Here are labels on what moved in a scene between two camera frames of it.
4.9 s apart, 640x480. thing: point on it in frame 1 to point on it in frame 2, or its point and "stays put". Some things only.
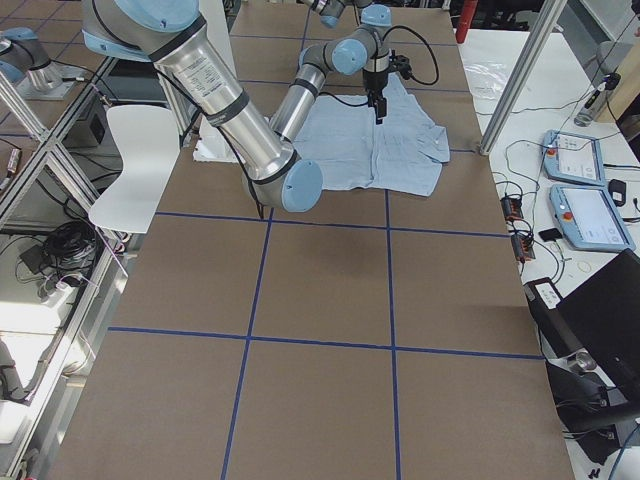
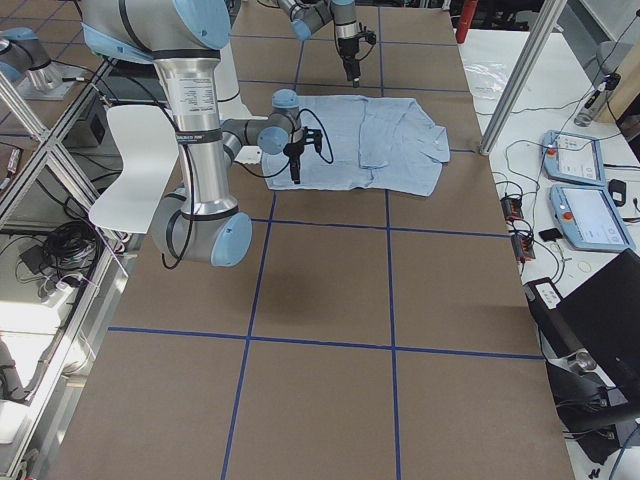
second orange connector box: x=522 y=247 stays put
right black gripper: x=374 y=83 to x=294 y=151
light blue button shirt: x=351 y=150 stays put
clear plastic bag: x=486 y=78 stays put
